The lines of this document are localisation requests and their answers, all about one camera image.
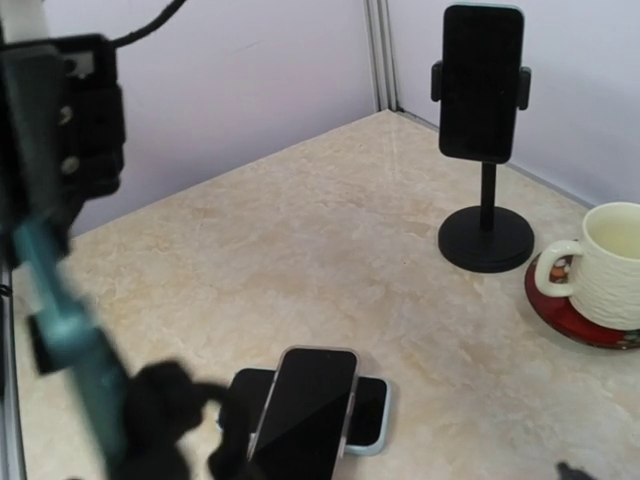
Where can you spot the black phone crossing stack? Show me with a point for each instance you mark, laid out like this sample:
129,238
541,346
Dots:
70,339

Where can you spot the white ceramic mug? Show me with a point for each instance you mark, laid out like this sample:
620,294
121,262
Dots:
599,272

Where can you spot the short black phone stand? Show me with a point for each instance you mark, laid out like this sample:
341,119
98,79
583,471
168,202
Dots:
164,403

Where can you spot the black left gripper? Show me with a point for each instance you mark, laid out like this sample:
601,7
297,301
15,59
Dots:
62,131

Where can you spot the light blue bottom phone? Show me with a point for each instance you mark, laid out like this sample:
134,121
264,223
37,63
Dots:
370,415

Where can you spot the red round coaster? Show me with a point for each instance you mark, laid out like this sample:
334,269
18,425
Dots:
559,314

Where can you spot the tall black clamp phone stand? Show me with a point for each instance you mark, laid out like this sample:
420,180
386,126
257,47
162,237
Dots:
484,238

